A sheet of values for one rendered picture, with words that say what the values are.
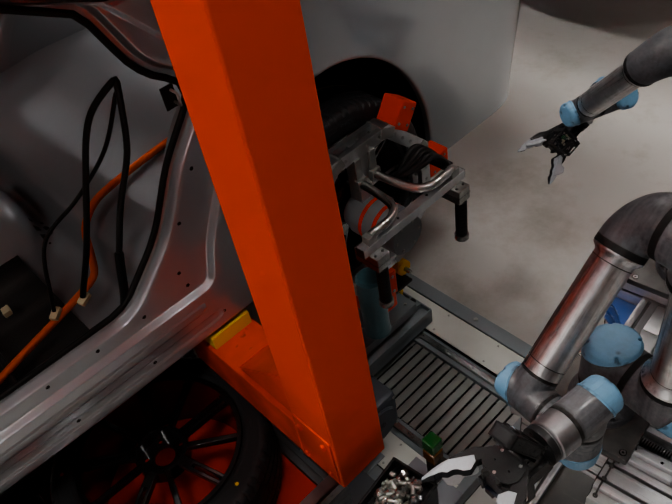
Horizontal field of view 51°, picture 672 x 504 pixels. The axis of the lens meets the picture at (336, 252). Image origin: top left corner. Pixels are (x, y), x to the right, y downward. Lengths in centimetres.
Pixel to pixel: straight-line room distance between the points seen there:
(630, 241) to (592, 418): 30
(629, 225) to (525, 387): 35
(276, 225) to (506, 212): 226
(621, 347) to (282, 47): 93
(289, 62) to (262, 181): 20
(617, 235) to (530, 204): 217
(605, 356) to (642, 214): 40
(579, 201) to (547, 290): 58
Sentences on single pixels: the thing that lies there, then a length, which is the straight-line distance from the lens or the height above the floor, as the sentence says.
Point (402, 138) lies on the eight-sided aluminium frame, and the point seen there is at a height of 104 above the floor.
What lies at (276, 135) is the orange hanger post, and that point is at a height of 164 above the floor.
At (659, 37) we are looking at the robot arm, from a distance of 190.
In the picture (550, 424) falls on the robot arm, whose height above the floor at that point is 125.
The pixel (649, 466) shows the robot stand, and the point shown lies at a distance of 178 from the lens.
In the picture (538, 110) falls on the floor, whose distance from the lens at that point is 406.
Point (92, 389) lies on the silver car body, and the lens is 194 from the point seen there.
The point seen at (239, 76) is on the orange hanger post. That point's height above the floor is 177.
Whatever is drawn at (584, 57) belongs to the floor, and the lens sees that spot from 452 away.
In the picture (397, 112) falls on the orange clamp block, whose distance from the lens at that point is 207.
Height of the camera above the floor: 229
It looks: 44 degrees down
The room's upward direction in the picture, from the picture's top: 12 degrees counter-clockwise
